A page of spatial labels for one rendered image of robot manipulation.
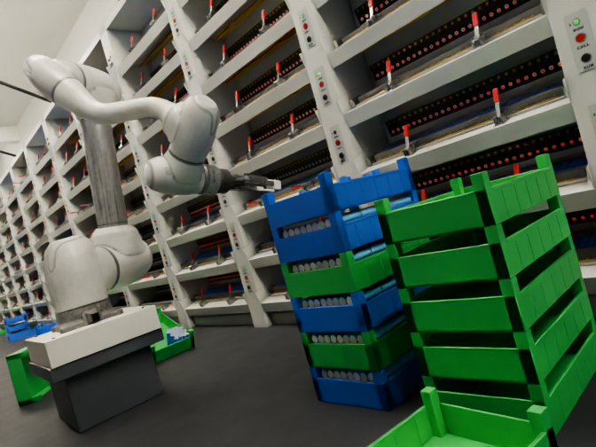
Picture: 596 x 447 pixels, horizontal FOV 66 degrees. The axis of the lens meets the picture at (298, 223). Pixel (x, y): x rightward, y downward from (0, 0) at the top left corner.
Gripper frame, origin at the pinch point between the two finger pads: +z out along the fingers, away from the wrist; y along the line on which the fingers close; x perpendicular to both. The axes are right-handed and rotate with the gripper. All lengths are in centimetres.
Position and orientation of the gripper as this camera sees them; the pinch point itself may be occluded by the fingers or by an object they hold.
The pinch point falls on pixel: (269, 185)
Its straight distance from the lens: 150.9
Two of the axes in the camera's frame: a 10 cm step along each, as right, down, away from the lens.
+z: 7.6, 0.2, 6.5
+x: -0.9, -9.9, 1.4
